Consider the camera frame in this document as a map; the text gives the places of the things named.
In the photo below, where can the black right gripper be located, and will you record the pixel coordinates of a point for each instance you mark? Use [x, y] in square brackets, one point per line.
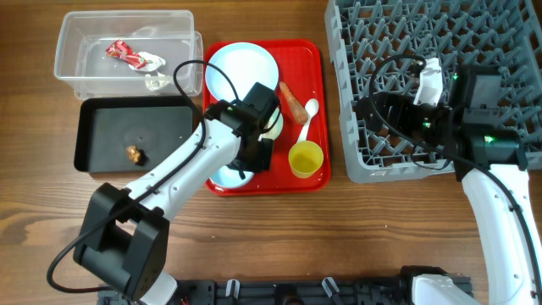
[401, 106]

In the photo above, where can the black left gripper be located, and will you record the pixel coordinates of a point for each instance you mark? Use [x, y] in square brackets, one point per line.
[260, 163]

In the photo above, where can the green bowl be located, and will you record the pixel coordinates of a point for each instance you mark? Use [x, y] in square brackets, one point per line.
[274, 126]

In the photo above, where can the small light blue bowl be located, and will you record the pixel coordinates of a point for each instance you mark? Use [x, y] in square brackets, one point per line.
[226, 178]

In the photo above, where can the yellow plastic cup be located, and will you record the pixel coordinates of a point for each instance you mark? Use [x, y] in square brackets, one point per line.
[305, 159]

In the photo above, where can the orange carrot piece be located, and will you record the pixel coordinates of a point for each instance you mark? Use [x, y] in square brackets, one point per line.
[299, 113]

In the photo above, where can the brown food scrap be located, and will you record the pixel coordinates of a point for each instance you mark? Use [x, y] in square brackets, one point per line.
[135, 155]

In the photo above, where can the red snack wrapper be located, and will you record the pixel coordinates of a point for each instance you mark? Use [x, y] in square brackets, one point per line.
[120, 49]

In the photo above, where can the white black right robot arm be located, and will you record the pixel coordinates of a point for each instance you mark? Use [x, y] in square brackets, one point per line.
[489, 162]

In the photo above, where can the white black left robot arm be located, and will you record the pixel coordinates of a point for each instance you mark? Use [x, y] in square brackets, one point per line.
[125, 231]

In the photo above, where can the grey dishwasher rack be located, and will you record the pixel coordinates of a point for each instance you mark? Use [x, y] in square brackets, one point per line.
[361, 34]

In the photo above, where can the white plastic spoon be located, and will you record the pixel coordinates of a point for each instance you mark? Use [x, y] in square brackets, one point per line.
[312, 108]

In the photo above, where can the large light blue plate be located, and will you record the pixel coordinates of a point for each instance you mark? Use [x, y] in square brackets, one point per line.
[245, 64]

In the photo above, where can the red serving tray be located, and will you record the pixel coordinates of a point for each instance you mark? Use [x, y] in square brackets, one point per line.
[299, 66]

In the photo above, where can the black plastic tray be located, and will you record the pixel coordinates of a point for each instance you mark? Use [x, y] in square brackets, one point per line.
[157, 125]

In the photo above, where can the clear plastic bin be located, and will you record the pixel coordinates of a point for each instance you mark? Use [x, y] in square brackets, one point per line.
[82, 63]

